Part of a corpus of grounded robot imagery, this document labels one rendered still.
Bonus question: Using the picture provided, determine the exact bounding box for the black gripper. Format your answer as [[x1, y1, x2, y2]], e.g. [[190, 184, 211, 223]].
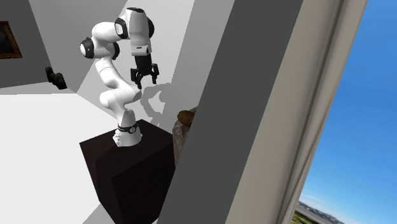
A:
[[130, 52, 160, 90]]

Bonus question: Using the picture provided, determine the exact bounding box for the brown oval object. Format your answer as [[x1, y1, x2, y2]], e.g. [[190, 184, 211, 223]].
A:
[[177, 109, 196, 128]]

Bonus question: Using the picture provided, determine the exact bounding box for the black blocky object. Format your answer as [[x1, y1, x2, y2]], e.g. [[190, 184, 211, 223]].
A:
[[44, 66, 68, 91]]

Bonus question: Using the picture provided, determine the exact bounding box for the dark robot stand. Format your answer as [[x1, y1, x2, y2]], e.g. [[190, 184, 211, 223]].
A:
[[79, 118, 178, 224]]

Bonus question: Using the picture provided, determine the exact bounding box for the beige curtain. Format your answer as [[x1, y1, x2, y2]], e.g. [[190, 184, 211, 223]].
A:
[[225, 0, 369, 224]]

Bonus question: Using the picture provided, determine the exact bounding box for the window with blue sky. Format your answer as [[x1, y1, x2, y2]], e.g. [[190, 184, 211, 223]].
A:
[[291, 0, 397, 224]]

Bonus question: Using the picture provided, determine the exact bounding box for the dark framed wall picture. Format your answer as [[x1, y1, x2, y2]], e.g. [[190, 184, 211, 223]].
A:
[[0, 20, 24, 60]]

